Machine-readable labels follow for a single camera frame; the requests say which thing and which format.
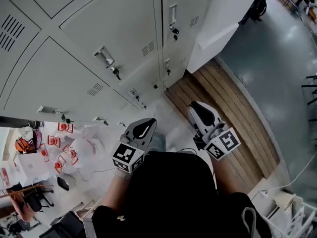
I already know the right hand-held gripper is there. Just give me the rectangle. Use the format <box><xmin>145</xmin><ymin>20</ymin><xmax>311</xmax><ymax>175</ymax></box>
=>
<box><xmin>187</xmin><ymin>100</ymin><xmax>242</xmax><ymax>162</ymax></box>

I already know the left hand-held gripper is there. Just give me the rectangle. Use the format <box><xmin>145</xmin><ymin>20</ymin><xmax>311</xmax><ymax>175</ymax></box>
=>
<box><xmin>112</xmin><ymin>118</ymin><xmax>158</xmax><ymax>175</ymax></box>

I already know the grey locker door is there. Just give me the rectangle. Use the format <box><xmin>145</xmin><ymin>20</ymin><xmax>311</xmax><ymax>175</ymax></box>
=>
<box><xmin>162</xmin><ymin>46</ymin><xmax>193</xmax><ymax>83</ymax></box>

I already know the grey metal locker cabinet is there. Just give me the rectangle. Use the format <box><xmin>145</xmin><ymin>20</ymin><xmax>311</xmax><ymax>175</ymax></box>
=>
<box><xmin>0</xmin><ymin>0</ymin><xmax>216</xmax><ymax>130</ymax></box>

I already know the person's left forearm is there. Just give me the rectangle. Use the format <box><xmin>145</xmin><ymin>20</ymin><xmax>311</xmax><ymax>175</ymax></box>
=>
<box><xmin>100</xmin><ymin>168</ymin><xmax>134</xmax><ymax>209</ymax></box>

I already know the person's right forearm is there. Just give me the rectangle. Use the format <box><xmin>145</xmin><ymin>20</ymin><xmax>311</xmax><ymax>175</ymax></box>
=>
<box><xmin>210</xmin><ymin>152</ymin><xmax>238</xmax><ymax>197</ymax></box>

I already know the person's jeans leg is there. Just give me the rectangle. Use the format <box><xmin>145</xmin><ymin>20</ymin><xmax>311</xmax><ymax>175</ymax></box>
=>
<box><xmin>150</xmin><ymin>132</ymin><xmax>166</xmax><ymax>153</ymax></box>

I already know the wooden slat platform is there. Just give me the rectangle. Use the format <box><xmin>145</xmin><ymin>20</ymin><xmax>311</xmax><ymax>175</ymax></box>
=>
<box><xmin>164</xmin><ymin>58</ymin><xmax>281</xmax><ymax>182</ymax></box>

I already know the person's black shirt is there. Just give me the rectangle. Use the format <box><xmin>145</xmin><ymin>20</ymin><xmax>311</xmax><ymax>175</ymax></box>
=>
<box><xmin>91</xmin><ymin>150</ymin><xmax>273</xmax><ymax>238</ymax></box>

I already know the group of clear water jugs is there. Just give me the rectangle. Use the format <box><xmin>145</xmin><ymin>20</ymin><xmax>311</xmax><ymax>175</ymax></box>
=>
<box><xmin>39</xmin><ymin>121</ymin><xmax>111</xmax><ymax>176</ymax></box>

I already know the black flat device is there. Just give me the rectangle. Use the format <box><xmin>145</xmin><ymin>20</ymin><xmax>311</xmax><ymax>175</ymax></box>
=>
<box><xmin>56</xmin><ymin>176</ymin><xmax>70</xmax><ymax>192</ymax></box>

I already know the pink roll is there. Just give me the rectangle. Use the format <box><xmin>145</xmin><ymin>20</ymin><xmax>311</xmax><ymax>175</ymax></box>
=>
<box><xmin>32</xmin><ymin>129</ymin><xmax>45</xmax><ymax>149</ymax></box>

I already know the white covered table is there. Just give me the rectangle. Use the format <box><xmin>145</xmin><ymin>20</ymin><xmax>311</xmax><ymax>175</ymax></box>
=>
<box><xmin>186</xmin><ymin>0</ymin><xmax>269</xmax><ymax>74</ymax></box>

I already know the plain white box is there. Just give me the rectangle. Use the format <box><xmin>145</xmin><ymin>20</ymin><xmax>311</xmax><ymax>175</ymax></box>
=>
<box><xmin>17</xmin><ymin>154</ymin><xmax>52</xmax><ymax>186</ymax></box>

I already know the black case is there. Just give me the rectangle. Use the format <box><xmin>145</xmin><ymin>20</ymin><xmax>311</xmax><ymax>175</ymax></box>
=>
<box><xmin>51</xmin><ymin>211</ymin><xmax>86</xmax><ymax>238</ymax></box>

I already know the orange and black object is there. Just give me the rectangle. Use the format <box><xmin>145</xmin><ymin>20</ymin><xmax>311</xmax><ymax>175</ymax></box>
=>
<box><xmin>14</xmin><ymin>136</ymin><xmax>34</xmax><ymax>155</ymax></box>

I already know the black office chair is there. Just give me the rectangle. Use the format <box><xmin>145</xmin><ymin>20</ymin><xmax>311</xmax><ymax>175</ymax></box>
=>
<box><xmin>7</xmin><ymin>182</ymin><xmax>54</xmax><ymax>214</ymax></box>

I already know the black chair beside table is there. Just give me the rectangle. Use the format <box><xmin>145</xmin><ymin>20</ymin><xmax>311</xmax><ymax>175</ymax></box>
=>
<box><xmin>244</xmin><ymin>0</ymin><xmax>268</xmax><ymax>24</ymax></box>

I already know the white box with red label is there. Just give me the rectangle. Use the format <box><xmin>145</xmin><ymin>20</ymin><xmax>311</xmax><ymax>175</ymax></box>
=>
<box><xmin>0</xmin><ymin>166</ymin><xmax>19</xmax><ymax>190</ymax></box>

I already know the thin white floor cable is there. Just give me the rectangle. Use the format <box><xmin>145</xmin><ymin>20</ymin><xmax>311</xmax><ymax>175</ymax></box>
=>
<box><xmin>74</xmin><ymin>167</ymin><xmax>115</xmax><ymax>183</ymax></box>

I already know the beige folding frame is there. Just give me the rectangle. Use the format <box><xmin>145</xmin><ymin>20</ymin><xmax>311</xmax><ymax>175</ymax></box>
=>
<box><xmin>73</xmin><ymin>199</ymin><xmax>103</xmax><ymax>220</ymax></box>

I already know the grey shoulder strap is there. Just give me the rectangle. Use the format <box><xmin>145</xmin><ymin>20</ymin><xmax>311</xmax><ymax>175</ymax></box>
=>
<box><xmin>82</xmin><ymin>213</ymin><xmax>96</xmax><ymax>238</ymax></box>
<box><xmin>241</xmin><ymin>206</ymin><xmax>261</xmax><ymax>238</ymax></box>

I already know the long white power cable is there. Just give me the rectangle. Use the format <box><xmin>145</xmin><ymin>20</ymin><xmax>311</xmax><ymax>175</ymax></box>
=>
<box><xmin>249</xmin><ymin>154</ymin><xmax>317</xmax><ymax>201</ymax></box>

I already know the black metal frame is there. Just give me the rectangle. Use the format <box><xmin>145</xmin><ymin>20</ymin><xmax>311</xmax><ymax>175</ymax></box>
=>
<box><xmin>301</xmin><ymin>74</ymin><xmax>317</xmax><ymax>123</ymax></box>

